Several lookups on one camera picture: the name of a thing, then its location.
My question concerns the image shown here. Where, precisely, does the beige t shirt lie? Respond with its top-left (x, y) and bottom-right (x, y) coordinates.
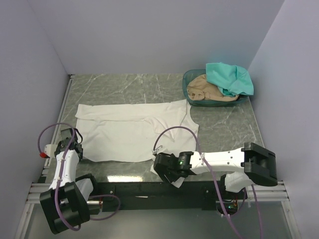
top-left (186, 74), bottom-right (239, 102)

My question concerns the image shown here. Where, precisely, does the black base crossbar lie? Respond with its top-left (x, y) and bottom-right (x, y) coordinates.
top-left (96, 181), bottom-right (251, 212)

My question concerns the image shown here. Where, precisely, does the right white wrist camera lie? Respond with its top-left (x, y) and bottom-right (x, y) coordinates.
top-left (153, 145), bottom-right (165, 156)

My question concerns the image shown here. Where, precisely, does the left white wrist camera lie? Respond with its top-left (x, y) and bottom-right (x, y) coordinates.
top-left (39, 144), bottom-right (57, 159)

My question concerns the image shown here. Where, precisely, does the teal t shirt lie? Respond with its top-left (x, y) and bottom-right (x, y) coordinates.
top-left (205, 63), bottom-right (254, 97)

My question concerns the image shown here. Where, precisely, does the aluminium frame rail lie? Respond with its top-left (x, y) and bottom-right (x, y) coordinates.
top-left (26, 181), bottom-right (290, 204)

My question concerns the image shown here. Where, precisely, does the teal plastic laundry basket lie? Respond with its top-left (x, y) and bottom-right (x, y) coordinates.
top-left (182, 69), bottom-right (248, 107)

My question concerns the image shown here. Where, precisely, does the white printed t shirt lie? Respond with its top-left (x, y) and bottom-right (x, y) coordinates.
top-left (74, 99), bottom-right (200, 189)

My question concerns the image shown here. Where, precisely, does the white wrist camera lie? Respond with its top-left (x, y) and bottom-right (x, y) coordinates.
top-left (39, 144), bottom-right (57, 159)
top-left (153, 145), bottom-right (165, 156)

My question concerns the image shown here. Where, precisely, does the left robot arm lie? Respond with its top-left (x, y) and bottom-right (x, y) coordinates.
top-left (40, 128), bottom-right (100, 235)

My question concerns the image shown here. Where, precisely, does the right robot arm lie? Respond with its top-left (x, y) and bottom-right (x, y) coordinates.
top-left (151, 142), bottom-right (278, 199)

